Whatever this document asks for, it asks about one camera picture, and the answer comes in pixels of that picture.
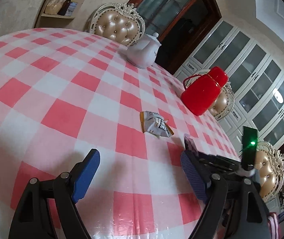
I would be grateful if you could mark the far beige tufted chair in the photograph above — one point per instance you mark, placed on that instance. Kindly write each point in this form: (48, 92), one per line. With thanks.
(119, 22)

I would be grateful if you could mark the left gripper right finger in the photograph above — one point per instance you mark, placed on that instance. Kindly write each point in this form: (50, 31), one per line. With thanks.
(231, 201)

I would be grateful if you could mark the red thermos jug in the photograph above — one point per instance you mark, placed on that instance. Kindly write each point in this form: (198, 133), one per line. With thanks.
(201, 90)

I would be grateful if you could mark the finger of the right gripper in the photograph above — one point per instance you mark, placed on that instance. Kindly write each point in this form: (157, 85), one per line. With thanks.
(190, 145)

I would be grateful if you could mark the silver orange snack packet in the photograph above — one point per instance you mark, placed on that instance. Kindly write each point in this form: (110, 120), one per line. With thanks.
(154, 123)

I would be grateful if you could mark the small blue box on shelf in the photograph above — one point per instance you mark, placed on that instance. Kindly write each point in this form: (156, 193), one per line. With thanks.
(71, 9)

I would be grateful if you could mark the white glass-door cabinet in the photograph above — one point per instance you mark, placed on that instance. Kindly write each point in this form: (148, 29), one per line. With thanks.
(255, 77)

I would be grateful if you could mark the red white checkered tablecloth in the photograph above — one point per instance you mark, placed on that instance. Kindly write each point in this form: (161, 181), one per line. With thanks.
(65, 92)

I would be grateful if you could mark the dark bottle on shelf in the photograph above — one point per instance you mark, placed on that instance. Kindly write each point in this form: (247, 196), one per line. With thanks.
(64, 7)

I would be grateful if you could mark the near-right beige tufted chair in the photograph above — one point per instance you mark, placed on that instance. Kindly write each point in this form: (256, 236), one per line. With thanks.
(270, 164)

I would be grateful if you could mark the bagged food on shelf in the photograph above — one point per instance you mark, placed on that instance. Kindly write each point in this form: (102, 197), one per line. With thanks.
(53, 7)

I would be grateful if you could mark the right beige tufted chair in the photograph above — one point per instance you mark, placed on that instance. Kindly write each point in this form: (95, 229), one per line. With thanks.
(224, 102)

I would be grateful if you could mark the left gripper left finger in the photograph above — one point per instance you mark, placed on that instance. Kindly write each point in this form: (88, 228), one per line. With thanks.
(32, 218)

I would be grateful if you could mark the white ceramic teapot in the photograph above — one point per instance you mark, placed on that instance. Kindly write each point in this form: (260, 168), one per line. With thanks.
(144, 52)

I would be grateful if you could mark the dark wooden glass door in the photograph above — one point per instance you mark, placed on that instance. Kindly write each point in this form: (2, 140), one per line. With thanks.
(181, 25)

